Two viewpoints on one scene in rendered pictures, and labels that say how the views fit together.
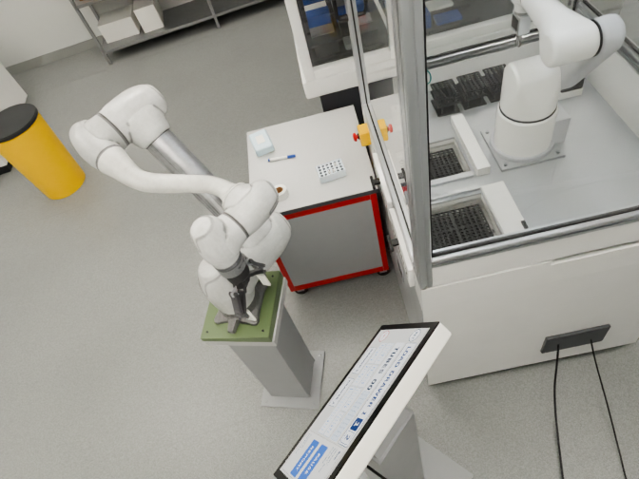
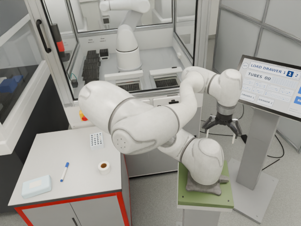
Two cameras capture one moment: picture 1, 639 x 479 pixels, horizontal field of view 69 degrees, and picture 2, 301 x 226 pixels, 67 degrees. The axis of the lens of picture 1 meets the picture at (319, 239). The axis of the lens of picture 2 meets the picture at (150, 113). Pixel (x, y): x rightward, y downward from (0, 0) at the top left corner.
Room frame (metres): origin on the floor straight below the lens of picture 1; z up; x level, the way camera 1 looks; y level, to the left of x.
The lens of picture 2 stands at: (1.43, 1.05, 1.85)
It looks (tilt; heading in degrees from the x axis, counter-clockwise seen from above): 37 degrees down; 258
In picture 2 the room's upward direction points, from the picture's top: 5 degrees counter-clockwise
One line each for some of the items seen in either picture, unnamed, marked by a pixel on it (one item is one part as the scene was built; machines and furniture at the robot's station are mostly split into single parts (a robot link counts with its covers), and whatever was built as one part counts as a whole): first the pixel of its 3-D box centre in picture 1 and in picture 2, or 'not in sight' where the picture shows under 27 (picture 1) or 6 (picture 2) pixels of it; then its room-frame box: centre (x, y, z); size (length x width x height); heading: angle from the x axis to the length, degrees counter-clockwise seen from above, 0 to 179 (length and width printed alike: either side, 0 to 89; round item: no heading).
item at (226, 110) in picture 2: (229, 262); (225, 106); (0.90, 0.28, 1.20); 0.09 x 0.09 x 0.06
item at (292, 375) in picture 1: (273, 348); (198, 217); (1.02, 0.36, 0.38); 0.30 x 0.30 x 0.76; 69
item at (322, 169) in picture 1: (330, 170); (96, 141); (1.57, -0.15, 0.78); 0.12 x 0.08 x 0.04; 89
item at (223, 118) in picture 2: (240, 275); (224, 117); (0.89, 0.27, 1.13); 0.08 x 0.07 x 0.09; 147
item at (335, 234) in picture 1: (321, 207); (86, 191); (1.73, -0.07, 0.38); 0.62 x 0.58 x 0.76; 173
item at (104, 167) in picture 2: (280, 192); (104, 167); (1.54, 0.10, 0.78); 0.07 x 0.07 x 0.04
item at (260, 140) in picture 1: (261, 142); (36, 186); (1.93, 0.12, 0.78); 0.15 x 0.10 x 0.04; 5
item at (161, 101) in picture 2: (401, 246); (172, 102); (0.98, -0.27, 0.87); 0.29 x 0.02 x 0.11; 173
